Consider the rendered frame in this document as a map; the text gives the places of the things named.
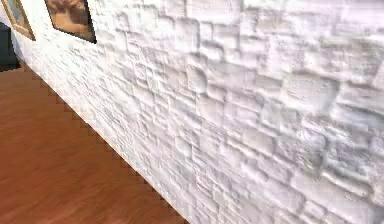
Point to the black framed orange picture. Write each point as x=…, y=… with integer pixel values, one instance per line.
x=71, y=18

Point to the dark blue cabinet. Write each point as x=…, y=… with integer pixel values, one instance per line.
x=6, y=46

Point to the wooden framed picture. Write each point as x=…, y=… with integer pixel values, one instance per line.
x=18, y=15

